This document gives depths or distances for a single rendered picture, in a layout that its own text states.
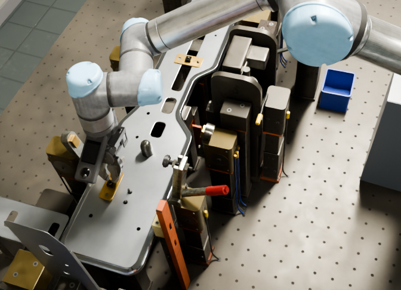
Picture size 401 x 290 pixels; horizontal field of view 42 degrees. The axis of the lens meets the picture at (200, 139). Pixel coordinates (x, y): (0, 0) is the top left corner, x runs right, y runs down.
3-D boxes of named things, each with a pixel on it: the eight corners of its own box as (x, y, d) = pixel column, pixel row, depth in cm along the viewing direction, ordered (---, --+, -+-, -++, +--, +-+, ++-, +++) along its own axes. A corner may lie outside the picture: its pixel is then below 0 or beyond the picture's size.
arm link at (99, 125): (101, 124, 111) (67, 116, 113) (105, 138, 114) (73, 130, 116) (116, 100, 115) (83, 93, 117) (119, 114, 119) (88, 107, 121)
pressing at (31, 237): (59, 280, 121) (2, 215, 93) (104, 294, 118) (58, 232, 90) (58, 282, 121) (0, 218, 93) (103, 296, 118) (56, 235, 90)
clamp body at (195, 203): (193, 241, 156) (179, 183, 127) (224, 250, 154) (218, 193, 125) (185, 261, 153) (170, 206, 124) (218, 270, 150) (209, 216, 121)
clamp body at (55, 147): (80, 193, 169) (45, 131, 140) (113, 201, 166) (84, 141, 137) (71, 210, 165) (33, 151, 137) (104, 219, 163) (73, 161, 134)
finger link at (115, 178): (132, 170, 134) (125, 147, 128) (123, 188, 131) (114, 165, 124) (122, 167, 135) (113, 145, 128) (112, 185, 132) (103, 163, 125)
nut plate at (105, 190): (111, 169, 136) (110, 167, 135) (124, 173, 135) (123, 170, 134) (98, 197, 131) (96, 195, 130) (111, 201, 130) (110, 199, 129)
